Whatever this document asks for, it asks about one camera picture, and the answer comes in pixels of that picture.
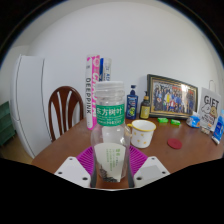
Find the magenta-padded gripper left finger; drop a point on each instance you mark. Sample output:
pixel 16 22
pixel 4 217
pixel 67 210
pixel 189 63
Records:
pixel 71 170

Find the flat round red coaster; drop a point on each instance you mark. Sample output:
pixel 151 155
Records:
pixel 174 143

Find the white printed paper gift bag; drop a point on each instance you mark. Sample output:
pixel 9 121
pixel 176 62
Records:
pixel 209 106

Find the blue detergent bottle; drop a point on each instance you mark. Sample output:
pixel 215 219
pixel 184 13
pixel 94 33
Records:
pixel 219 128

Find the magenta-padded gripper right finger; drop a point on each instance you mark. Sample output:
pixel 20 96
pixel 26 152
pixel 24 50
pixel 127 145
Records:
pixel 151 170

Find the blue white tissue pack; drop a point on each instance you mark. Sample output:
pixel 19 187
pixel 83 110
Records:
pixel 193 120

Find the green crate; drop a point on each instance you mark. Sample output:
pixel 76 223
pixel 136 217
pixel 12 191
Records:
pixel 5 123

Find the amber yellow-labelled pump bottle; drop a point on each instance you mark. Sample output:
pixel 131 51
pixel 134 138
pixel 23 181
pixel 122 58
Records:
pixel 145 110

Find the tall pink shuttlecock tube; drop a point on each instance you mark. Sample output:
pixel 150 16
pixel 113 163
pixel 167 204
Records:
pixel 89 96

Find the dark blue pump bottle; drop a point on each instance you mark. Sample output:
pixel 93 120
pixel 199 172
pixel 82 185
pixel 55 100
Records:
pixel 132 106

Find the white refrigerator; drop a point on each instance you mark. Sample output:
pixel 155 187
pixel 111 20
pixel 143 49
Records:
pixel 30 103

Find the framed group photo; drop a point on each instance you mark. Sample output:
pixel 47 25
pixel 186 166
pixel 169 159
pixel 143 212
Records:
pixel 171 96

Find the small colourful box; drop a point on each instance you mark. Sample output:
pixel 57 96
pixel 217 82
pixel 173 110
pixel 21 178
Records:
pixel 205 130

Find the dark wooden chair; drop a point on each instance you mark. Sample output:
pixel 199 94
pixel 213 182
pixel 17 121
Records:
pixel 53 110

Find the white yellow-rimmed enamel mug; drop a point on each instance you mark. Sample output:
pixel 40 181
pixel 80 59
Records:
pixel 142 135

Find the clear green-labelled drink bottle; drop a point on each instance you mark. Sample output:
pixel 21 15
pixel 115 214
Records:
pixel 110 115

